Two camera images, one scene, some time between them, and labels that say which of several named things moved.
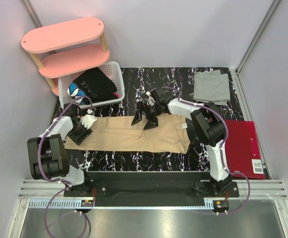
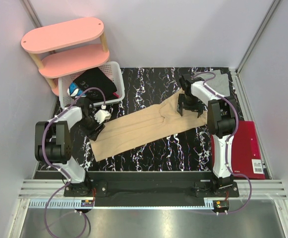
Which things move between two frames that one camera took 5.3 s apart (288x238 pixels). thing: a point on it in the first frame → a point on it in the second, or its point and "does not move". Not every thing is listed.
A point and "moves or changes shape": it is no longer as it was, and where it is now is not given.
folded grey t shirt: (212, 87) does not move
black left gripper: (78, 139) → (93, 133)
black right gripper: (152, 122) → (197, 107)
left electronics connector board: (87, 203) does not move
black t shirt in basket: (95, 84) does not move
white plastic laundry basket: (112, 70) does not move
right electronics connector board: (224, 205) does not move
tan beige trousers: (170, 134) moves or changes shape
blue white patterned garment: (74, 90) does not move
